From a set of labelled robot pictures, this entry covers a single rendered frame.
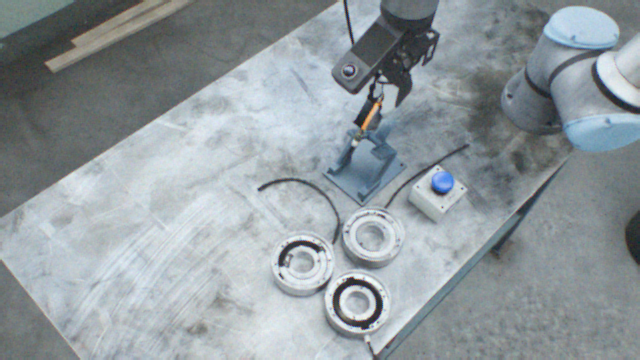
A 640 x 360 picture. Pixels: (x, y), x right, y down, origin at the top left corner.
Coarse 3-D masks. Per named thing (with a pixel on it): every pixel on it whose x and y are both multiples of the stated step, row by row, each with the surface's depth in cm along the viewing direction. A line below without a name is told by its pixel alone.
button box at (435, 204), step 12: (420, 180) 108; (420, 192) 106; (432, 192) 107; (444, 192) 106; (456, 192) 107; (420, 204) 108; (432, 204) 105; (444, 204) 105; (456, 204) 110; (432, 216) 108; (444, 216) 109
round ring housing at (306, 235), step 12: (288, 240) 101; (312, 240) 102; (324, 240) 101; (276, 252) 100; (300, 252) 101; (312, 252) 100; (312, 264) 102; (276, 276) 97; (300, 276) 98; (312, 276) 98; (324, 276) 98; (288, 288) 97; (300, 288) 96; (312, 288) 96
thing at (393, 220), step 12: (348, 216) 103; (360, 216) 105; (384, 216) 105; (396, 216) 104; (348, 228) 103; (360, 228) 104; (372, 228) 105; (384, 228) 104; (396, 228) 104; (348, 240) 102; (360, 240) 102; (384, 240) 103; (396, 240) 103; (348, 252) 101; (396, 252) 100; (360, 264) 103; (372, 264) 100; (384, 264) 101
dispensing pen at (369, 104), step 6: (378, 96) 97; (366, 102) 95; (372, 102) 94; (378, 102) 95; (366, 108) 95; (372, 108) 94; (360, 114) 96; (366, 114) 95; (354, 120) 97; (360, 120) 96; (360, 126) 96; (360, 132) 98; (354, 138) 99; (360, 138) 99; (354, 144) 99; (348, 156) 101
